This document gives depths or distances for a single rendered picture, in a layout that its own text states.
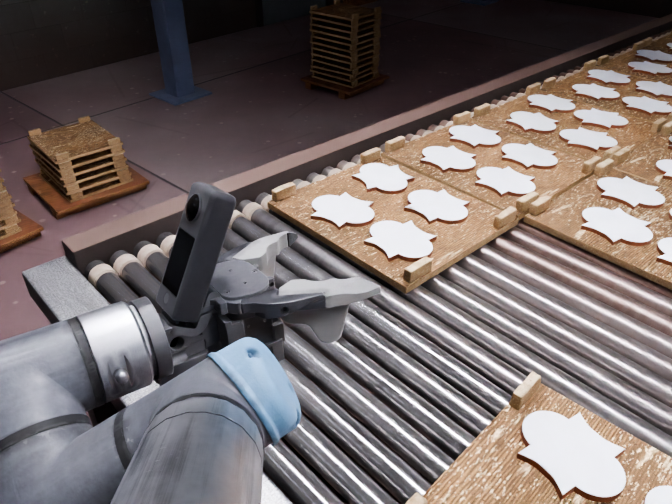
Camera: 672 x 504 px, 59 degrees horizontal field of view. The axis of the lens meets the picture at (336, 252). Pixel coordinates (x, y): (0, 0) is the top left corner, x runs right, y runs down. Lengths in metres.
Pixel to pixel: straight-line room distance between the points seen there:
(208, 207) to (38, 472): 0.22
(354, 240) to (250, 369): 0.79
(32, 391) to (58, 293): 0.70
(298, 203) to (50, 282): 0.51
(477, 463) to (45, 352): 0.53
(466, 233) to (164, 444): 0.95
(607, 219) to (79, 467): 1.11
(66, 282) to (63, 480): 0.77
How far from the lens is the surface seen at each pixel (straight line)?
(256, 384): 0.39
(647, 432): 0.94
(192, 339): 0.53
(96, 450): 0.44
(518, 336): 1.02
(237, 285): 0.53
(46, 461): 0.47
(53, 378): 0.49
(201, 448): 0.32
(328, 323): 0.53
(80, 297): 1.14
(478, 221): 1.26
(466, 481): 0.79
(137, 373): 0.50
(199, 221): 0.49
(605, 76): 2.22
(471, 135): 1.62
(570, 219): 1.32
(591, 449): 0.85
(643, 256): 1.26
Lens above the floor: 1.58
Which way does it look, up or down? 35 degrees down
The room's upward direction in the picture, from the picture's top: straight up
